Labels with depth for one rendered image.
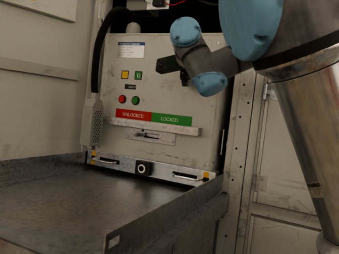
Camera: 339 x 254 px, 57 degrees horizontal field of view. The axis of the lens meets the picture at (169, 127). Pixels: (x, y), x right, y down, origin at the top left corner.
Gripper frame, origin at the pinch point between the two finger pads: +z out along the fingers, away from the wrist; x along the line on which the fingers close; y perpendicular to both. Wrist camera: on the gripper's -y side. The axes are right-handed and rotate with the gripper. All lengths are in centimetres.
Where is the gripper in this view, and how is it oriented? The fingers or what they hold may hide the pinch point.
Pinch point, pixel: (187, 81)
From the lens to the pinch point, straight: 109.9
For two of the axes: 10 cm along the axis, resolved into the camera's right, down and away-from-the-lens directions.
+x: 1.4, -9.7, 2.1
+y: 9.8, 1.1, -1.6
